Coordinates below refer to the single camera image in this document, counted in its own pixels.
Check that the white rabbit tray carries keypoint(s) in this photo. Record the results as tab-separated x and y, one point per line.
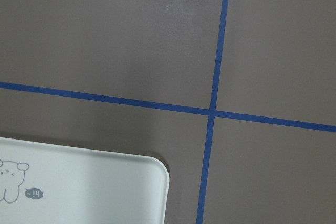
45	183

